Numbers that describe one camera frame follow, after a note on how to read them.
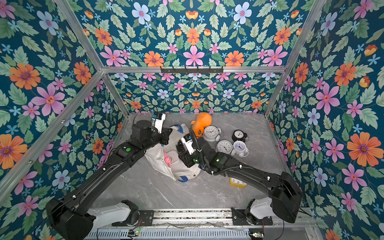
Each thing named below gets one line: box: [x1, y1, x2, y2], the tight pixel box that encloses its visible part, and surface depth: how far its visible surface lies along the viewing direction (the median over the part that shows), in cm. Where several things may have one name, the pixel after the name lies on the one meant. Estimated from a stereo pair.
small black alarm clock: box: [231, 129, 250, 142], surface depth 104 cm
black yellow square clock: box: [229, 177, 248, 189], surface depth 85 cm
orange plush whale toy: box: [190, 112, 213, 138], surface depth 109 cm
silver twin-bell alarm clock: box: [203, 125, 222, 142], surface depth 106 cm
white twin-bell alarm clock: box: [231, 140, 249, 158], surface depth 99 cm
